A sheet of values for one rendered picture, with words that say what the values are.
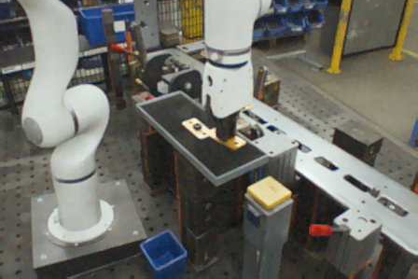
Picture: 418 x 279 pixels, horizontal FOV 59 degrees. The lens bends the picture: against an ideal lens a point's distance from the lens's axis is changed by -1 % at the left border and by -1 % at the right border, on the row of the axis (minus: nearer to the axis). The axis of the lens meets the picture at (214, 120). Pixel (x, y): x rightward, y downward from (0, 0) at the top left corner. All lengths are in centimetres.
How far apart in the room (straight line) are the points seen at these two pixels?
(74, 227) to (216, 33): 76
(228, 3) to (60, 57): 46
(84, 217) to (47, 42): 52
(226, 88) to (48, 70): 45
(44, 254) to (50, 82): 49
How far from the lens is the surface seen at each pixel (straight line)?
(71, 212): 116
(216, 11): 63
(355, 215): 86
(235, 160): 79
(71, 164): 107
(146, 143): 128
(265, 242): 76
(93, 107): 103
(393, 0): 452
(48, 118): 95
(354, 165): 110
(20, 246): 137
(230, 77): 68
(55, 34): 92
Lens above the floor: 164
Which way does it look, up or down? 31 degrees down
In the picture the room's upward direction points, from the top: straight up
